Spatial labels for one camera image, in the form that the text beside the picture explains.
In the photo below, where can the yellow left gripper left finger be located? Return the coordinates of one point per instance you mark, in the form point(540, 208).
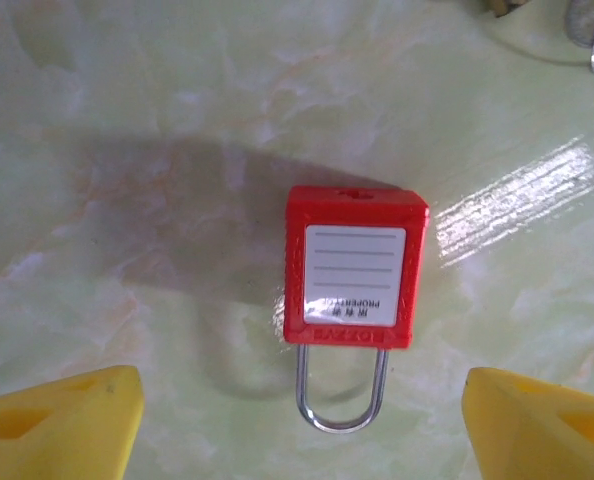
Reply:
point(52, 430)

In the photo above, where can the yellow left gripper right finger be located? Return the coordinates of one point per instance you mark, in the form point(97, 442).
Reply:
point(542, 435)

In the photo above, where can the red plastic padlock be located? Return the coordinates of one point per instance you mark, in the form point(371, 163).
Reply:
point(352, 270)

